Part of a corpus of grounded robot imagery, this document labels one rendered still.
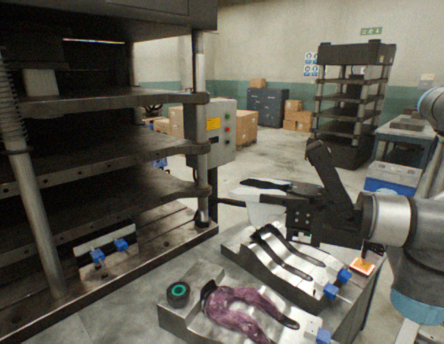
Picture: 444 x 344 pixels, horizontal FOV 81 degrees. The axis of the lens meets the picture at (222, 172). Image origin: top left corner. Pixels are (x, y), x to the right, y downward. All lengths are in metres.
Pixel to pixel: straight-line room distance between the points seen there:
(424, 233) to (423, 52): 6.97
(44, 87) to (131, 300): 0.94
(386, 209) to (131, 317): 0.94
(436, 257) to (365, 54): 4.45
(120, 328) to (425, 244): 0.95
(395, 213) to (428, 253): 0.07
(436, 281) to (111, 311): 1.01
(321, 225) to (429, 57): 6.99
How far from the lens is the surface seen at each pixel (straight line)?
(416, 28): 7.42
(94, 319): 1.18
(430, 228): 0.44
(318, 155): 0.41
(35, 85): 1.36
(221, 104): 1.57
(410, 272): 0.49
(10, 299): 1.44
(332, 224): 0.45
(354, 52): 4.87
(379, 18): 7.60
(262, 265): 1.16
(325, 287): 1.10
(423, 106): 1.15
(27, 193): 1.10
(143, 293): 1.20
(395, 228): 0.43
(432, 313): 0.53
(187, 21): 1.23
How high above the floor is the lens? 1.64
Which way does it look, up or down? 21 degrees down
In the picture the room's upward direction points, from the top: straight up
